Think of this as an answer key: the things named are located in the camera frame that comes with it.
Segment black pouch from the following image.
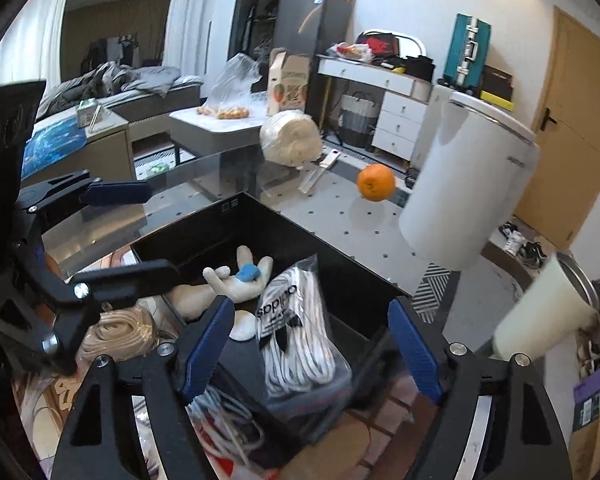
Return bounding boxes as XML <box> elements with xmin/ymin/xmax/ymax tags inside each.
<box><xmin>402</xmin><ymin>54</ymin><xmax>436</xmax><ymax>81</ymax></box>

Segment white desk with drawers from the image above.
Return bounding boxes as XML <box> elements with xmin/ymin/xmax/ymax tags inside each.
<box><xmin>316</xmin><ymin>54</ymin><xmax>433</xmax><ymax>171</ymax></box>

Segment glass door wardrobe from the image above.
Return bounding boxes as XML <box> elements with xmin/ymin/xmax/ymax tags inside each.
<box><xmin>232</xmin><ymin>0</ymin><xmax>326</xmax><ymax>72</ymax></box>

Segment small green white box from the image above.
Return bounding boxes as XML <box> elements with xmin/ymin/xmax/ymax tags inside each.
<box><xmin>76</xmin><ymin>100</ymin><xmax>103</xmax><ymax>128</ymax></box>

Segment white low table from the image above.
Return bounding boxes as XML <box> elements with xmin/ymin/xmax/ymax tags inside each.
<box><xmin>169</xmin><ymin>105</ymin><xmax>271</xmax><ymax>166</ymax></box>

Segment white plush toy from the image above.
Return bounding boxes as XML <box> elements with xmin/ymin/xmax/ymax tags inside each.
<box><xmin>167</xmin><ymin>245</ymin><xmax>276</xmax><ymax>342</ymax></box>

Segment beige cord coil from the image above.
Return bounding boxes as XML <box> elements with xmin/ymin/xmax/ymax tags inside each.
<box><xmin>77</xmin><ymin>305</ymin><xmax>161</xmax><ymax>367</ymax></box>

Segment black yellow flat box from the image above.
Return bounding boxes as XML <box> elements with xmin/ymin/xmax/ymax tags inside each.
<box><xmin>480</xmin><ymin>65</ymin><xmax>516</xmax><ymax>111</ymax></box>

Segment clear plastic bag of kumquats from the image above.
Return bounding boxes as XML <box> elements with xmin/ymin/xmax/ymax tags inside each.
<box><xmin>196</xmin><ymin>52</ymin><xmax>264</xmax><ymax>121</ymax></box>

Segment black fridge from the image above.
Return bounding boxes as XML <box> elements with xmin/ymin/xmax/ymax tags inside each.
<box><xmin>271</xmin><ymin>0</ymin><xmax>354</xmax><ymax>126</ymax></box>

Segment beige side cabinet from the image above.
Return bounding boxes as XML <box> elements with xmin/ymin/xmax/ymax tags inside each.
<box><xmin>20</xmin><ymin>110</ymin><xmax>136</xmax><ymax>196</ymax></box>

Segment black cardboard box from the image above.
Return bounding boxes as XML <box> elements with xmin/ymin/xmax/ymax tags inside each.
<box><xmin>130</xmin><ymin>191</ymin><xmax>416</xmax><ymax>441</ymax></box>

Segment wooden door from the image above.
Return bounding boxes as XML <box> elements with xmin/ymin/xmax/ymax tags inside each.
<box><xmin>512</xmin><ymin>5</ymin><xmax>600</xmax><ymax>252</ymax></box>

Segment white handled knife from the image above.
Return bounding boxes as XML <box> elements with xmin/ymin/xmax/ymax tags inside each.
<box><xmin>298</xmin><ymin>152</ymin><xmax>340</xmax><ymax>194</ymax></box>

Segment blue printed sheet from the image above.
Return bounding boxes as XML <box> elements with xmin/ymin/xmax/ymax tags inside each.
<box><xmin>22</xmin><ymin>120</ymin><xmax>88</xmax><ymax>179</ymax></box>

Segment white electric kettle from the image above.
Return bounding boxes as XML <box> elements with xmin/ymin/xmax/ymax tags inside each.
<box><xmin>399</xmin><ymin>91</ymin><xmax>541</xmax><ymax>272</ymax></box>

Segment grey duvet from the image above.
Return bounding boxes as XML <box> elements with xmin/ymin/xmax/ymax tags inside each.
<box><xmin>45</xmin><ymin>62</ymin><xmax>182</xmax><ymax>107</ymax></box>

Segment grey woven laundry basket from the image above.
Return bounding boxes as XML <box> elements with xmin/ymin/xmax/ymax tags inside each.
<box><xmin>337</xmin><ymin>92</ymin><xmax>381</xmax><ymax>150</ymax></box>

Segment orange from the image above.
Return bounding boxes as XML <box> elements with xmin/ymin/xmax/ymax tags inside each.
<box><xmin>357</xmin><ymin>163</ymin><xmax>396</xmax><ymax>203</ymax></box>

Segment plastic bag of fruit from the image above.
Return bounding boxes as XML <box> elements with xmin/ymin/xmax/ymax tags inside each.
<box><xmin>328</xmin><ymin>41</ymin><xmax>373</xmax><ymax>63</ymax></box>

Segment red black bag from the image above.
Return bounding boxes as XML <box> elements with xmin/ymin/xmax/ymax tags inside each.
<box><xmin>355</xmin><ymin>31</ymin><xmax>401</xmax><ymax>58</ymax></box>

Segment white roll in plastic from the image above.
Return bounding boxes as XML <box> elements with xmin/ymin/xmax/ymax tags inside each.
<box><xmin>259</xmin><ymin>110</ymin><xmax>324</xmax><ymax>167</ymax></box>

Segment white cable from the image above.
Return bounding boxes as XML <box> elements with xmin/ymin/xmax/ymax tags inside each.
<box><xmin>187</xmin><ymin>385</ymin><xmax>267</xmax><ymax>457</ymax></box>

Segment printed fruit carton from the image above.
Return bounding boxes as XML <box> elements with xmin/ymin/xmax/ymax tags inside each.
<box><xmin>266</xmin><ymin>47</ymin><xmax>312</xmax><ymax>117</ymax></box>

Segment cream tumbler cup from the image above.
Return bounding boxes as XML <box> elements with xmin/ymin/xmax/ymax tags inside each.
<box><xmin>490</xmin><ymin>252</ymin><xmax>599</xmax><ymax>362</ymax></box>

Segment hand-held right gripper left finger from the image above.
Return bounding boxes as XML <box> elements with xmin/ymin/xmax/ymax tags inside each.
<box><xmin>50</xmin><ymin>295</ymin><xmax>236</xmax><ymax>480</ymax></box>

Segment shoes on floor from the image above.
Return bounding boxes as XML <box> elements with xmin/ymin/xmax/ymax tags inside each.
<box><xmin>497</xmin><ymin>222</ymin><xmax>549</xmax><ymax>269</ymax></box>

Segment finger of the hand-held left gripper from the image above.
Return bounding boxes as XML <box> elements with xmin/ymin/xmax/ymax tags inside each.
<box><xmin>15</xmin><ymin>170</ymin><xmax>154</xmax><ymax>207</ymax></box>
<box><xmin>40</xmin><ymin>259</ymin><xmax>182</xmax><ymax>376</ymax></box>

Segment bag of striped white laces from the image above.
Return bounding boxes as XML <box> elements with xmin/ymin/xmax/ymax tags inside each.
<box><xmin>255</xmin><ymin>255</ymin><xmax>354</xmax><ymax>402</ymax></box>

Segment white curtain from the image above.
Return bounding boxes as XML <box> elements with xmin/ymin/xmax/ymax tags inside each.
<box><xmin>165</xmin><ymin>0</ymin><xmax>241</xmax><ymax>106</ymax></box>

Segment cardboard box with purple strip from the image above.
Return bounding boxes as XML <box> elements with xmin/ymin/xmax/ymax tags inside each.
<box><xmin>570</xmin><ymin>360</ymin><xmax>600</xmax><ymax>480</ymax></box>

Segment printed desk mat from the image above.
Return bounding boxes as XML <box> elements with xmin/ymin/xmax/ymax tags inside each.
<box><xmin>10</xmin><ymin>245</ymin><xmax>441</xmax><ymax>480</ymax></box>

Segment bed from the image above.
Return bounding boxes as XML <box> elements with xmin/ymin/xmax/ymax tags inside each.
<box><xmin>35</xmin><ymin>62</ymin><xmax>206</xmax><ymax>147</ymax></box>

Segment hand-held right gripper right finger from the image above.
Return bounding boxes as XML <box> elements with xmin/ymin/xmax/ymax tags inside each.
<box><xmin>387</xmin><ymin>297</ymin><xmax>573</xmax><ymax>480</ymax></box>

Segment teal suitcase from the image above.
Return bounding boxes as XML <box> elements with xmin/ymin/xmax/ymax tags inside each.
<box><xmin>442</xmin><ymin>12</ymin><xmax>493</xmax><ymax>92</ymax></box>

